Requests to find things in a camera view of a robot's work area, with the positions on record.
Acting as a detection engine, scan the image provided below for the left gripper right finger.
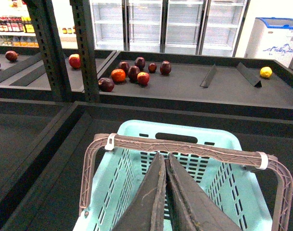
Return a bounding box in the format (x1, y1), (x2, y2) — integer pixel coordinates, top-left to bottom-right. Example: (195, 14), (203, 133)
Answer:
(165, 154), (240, 231)

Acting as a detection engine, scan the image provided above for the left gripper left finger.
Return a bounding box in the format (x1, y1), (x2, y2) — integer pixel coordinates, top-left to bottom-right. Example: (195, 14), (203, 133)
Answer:
(113, 153), (166, 231)

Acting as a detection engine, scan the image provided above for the light blue plastic basket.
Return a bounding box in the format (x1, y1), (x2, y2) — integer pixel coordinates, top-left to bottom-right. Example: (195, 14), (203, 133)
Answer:
(74, 120), (273, 231)

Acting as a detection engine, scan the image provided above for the brown basket handle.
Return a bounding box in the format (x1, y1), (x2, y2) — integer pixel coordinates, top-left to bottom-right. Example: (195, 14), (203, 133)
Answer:
(79, 133), (293, 231)

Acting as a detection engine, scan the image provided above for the dark purple apple front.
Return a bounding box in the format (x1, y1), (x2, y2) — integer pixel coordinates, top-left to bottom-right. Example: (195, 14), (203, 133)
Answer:
(98, 77), (115, 92)

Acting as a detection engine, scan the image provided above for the red apple small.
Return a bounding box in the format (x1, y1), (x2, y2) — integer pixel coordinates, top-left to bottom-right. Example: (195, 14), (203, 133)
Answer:
(137, 72), (150, 86)

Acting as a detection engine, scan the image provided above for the dark apple middle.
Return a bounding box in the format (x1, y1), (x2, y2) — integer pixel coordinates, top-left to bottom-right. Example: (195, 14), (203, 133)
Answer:
(127, 65), (140, 82)

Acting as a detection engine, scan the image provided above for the dark apple right back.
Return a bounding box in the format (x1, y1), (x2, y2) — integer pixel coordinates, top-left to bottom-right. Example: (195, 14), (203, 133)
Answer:
(160, 61), (171, 75)

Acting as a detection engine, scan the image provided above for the dark apple behind orange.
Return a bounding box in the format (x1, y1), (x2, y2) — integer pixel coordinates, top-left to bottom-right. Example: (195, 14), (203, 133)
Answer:
(118, 61), (130, 74)

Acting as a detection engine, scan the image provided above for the dark apple tall back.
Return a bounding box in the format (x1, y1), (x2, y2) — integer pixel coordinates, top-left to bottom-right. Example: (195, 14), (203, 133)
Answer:
(135, 56), (146, 71)

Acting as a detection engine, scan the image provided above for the red apple far left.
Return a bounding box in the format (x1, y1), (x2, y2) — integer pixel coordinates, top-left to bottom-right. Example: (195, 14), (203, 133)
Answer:
(69, 53), (81, 69)

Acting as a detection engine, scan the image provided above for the dark red apple back left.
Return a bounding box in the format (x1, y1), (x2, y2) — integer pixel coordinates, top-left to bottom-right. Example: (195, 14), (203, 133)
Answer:
(5, 51), (18, 62)

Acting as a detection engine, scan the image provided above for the black flat divider strip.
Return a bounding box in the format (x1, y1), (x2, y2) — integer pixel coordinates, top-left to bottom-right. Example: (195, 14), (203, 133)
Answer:
(200, 64), (217, 88)

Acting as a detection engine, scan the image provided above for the orange red fruit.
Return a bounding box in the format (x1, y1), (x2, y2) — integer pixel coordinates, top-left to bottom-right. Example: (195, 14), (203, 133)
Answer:
(111, 69), (126, 83)

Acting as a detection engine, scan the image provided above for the black triangular divider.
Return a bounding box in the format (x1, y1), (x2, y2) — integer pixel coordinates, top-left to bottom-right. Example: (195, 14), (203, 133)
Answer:
(236, 62), (262, 88)

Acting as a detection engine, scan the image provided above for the yellow lemon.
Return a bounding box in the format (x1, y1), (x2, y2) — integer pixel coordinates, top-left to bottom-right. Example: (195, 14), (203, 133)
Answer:
(260, 66), (272, 78)

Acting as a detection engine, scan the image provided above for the glass door fridge row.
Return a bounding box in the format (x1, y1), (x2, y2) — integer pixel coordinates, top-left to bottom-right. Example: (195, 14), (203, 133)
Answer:
(90, 0), (249, 57)

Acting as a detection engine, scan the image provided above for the white chest freezer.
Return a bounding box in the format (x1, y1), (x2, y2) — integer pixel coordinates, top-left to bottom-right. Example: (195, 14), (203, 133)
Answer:
(244, 17), (293, 67)

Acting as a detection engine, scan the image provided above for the shelf of bottles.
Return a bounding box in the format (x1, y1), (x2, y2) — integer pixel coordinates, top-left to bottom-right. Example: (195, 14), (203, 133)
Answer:
(0, 0), (77, 49)

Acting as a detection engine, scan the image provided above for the black metal shelf post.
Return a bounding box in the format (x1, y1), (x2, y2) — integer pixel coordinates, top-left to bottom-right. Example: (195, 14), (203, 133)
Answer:
(70, 0), (100, 102)

